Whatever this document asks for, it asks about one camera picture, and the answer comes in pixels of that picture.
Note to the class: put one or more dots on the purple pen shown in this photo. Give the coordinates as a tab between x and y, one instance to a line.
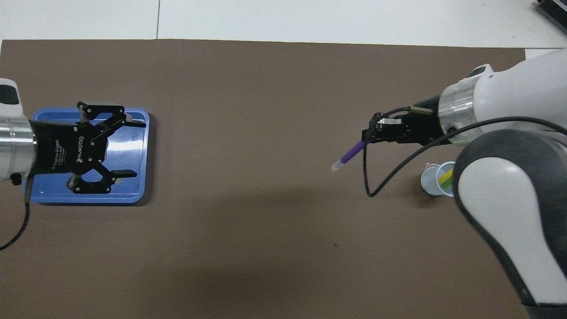
352	153

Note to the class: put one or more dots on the blue plastic tray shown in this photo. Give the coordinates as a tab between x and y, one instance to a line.
133	186

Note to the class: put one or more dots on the brown table mat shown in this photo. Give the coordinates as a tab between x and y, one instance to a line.
248	177

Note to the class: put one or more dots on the dark grey ribbed device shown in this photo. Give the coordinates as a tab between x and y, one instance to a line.
556	11

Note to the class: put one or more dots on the yellow pen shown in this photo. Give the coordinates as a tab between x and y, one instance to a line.
445	173

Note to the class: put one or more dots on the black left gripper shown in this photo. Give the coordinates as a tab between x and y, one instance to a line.
57	148

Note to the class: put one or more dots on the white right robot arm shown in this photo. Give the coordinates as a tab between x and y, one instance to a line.
509	97

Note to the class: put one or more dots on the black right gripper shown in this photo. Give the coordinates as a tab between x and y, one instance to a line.
421	128

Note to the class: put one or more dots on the green pen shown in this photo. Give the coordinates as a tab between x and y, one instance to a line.
447	181

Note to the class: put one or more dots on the translucent plastic cup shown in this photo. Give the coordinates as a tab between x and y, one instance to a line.
429	181

